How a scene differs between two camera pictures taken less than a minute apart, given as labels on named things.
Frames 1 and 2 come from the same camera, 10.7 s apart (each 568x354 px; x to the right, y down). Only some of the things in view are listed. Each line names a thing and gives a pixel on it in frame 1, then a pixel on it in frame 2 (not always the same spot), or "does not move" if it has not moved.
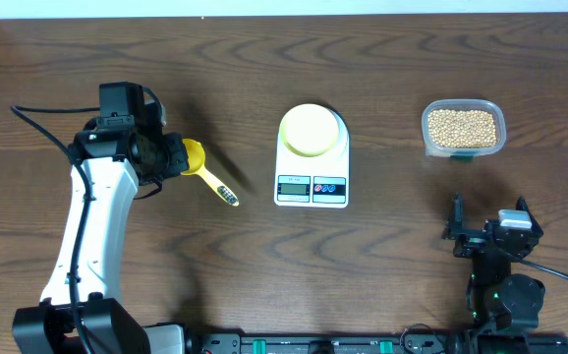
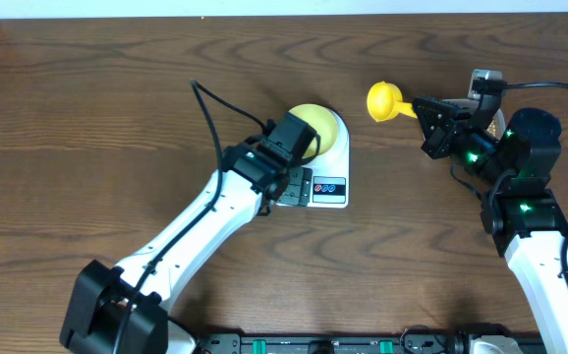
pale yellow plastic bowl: [310, 130] does not move
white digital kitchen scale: [314, 181] does not move
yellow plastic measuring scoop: [197, 158] -> [384, 102]
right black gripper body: [470, 243] -> [475, 144]
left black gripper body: [176, 154] -> [293, 187]
